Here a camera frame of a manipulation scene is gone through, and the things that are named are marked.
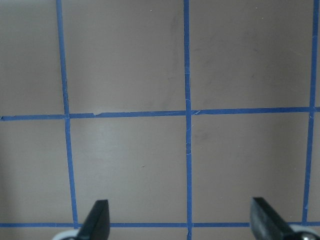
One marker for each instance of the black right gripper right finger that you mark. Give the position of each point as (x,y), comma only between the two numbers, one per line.
(267,224)

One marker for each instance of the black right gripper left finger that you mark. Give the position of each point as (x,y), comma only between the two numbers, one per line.
(97,224)

